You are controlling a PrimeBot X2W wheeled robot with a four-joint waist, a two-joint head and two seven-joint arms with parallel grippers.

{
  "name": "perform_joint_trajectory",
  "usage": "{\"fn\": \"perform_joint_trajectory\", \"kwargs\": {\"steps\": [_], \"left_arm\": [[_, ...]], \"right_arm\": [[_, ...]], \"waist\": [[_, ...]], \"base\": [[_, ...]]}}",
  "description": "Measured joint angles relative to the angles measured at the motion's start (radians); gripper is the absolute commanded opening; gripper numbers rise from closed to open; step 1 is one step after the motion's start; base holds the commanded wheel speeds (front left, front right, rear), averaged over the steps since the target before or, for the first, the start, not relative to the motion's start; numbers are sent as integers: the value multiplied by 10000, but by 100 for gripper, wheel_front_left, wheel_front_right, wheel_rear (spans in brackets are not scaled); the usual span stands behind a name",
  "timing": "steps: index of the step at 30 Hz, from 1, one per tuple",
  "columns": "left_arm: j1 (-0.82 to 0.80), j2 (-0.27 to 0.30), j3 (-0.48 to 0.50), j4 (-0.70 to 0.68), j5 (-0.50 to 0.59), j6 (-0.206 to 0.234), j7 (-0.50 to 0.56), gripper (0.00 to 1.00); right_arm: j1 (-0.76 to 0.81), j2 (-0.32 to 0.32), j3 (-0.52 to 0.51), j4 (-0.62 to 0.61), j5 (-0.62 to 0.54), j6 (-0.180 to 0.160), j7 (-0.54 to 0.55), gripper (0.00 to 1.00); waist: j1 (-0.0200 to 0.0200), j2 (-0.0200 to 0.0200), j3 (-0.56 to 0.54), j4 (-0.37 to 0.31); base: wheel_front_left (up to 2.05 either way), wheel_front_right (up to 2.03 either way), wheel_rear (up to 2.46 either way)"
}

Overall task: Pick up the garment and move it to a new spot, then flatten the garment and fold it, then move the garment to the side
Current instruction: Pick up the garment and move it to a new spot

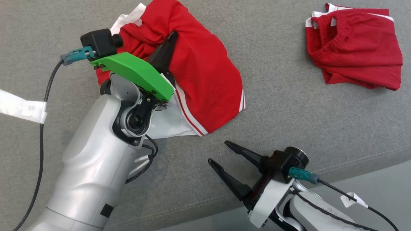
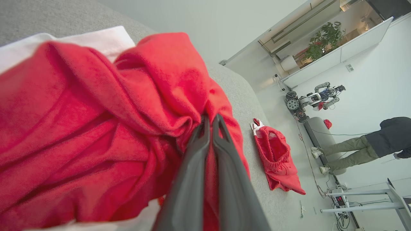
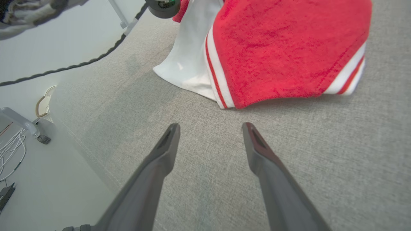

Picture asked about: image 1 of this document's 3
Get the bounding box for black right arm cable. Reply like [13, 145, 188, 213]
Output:
[294, 192, 379, 231]

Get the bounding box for white tape label long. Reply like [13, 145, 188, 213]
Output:
[0, 89, 48, 124]

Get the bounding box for red Bulls shorts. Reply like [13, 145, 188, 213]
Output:
[305, 3, 403, 91]

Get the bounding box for white tape label small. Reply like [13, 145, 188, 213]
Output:
[340, 192, 369, 209]

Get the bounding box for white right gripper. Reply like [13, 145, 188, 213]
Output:
[207, 141, 295, 229]

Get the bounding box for left camera cable teal plug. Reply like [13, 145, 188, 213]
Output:
[12, 46, 96, 231]

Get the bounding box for grey fabric sofa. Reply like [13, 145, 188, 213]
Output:
[0, 0, 411, 231]

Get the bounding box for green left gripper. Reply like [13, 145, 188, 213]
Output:
[89, 31, 179, 102]

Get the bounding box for red Bulls jersey white sleeves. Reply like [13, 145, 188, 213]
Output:
[96, 0, 246, 139]

